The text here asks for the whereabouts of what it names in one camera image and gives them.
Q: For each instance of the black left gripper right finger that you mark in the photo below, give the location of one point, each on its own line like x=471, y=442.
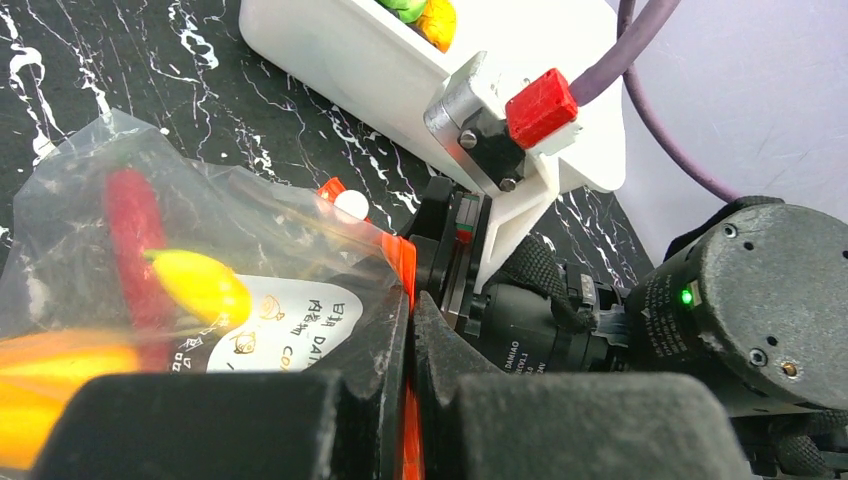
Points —
x=477, y=422

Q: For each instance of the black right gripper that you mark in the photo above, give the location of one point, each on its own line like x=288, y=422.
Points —
x=534, y=315

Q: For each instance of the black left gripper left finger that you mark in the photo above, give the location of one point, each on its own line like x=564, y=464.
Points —
x=339, y=419

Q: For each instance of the yellow toy banana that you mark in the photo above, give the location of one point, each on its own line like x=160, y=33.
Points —
x=204, y=287

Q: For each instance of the clear zip bag orange zipper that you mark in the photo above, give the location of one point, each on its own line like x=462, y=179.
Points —
x=313, y=270

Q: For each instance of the red toy chili pepper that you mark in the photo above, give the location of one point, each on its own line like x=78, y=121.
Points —
x=135, y=226

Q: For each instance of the small orange toy fruit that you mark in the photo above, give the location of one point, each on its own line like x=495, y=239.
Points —
x=438, y=23

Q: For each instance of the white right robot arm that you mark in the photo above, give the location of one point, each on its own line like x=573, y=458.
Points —
x=753, y=303

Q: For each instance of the green toy lettuce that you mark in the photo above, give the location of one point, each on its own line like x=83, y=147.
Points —
x=407, y=11

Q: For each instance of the white plastic bin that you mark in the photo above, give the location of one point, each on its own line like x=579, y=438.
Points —
x=359, y=56

